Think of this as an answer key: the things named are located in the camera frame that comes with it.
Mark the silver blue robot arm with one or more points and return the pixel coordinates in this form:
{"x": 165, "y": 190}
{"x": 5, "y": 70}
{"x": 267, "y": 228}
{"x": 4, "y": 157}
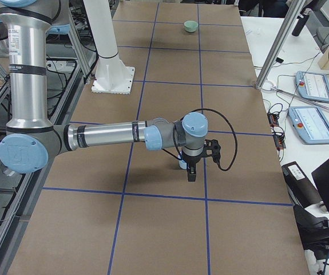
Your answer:
{"x": 32, "y": 140}

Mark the mint green ceramic bowl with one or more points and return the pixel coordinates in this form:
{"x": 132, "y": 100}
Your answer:
{"x": 190, "y": 26}

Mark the light blue plastic cup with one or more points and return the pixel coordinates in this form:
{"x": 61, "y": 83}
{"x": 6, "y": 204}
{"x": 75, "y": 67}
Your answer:
{"x": 183, "y": 164}

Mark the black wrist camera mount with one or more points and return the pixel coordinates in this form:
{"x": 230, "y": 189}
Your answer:
{"x": 212, "y": 149}

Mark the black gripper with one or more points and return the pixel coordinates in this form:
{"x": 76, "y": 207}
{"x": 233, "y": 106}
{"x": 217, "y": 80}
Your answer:
{"x": 190, "y": 162}

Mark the black label printer box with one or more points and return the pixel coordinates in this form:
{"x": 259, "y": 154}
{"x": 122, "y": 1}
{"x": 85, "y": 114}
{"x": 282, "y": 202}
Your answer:
{"x": 301, "y": 187}

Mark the near teach pendant tablet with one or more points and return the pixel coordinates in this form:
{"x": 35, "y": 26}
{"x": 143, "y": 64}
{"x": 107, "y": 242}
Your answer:
{"x": 310, "y": 124}

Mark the white camera mast pedestal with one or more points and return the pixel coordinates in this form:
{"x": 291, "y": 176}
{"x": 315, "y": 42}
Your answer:
{"x": 111, "y": 76}

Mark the teach pendant tablet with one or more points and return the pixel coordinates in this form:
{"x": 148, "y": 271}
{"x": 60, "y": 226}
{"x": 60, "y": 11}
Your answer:
{"x": 310, "y": 124}
{"x": 312, "y": 86}

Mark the far teach pendant tablet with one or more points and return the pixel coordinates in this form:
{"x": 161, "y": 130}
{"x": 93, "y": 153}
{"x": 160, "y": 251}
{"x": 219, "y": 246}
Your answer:
{"x": 312, "y": 86}

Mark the aluminium frame post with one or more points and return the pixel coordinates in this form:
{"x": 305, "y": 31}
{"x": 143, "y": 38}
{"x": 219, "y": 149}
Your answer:
{"x": 287, "y": 24}

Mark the orange black electronics board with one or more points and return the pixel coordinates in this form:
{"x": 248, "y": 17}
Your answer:
{"x": 277, "y": 131}

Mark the black water bottle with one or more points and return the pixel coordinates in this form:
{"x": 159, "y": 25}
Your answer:
{"x": 302, "y": 20}

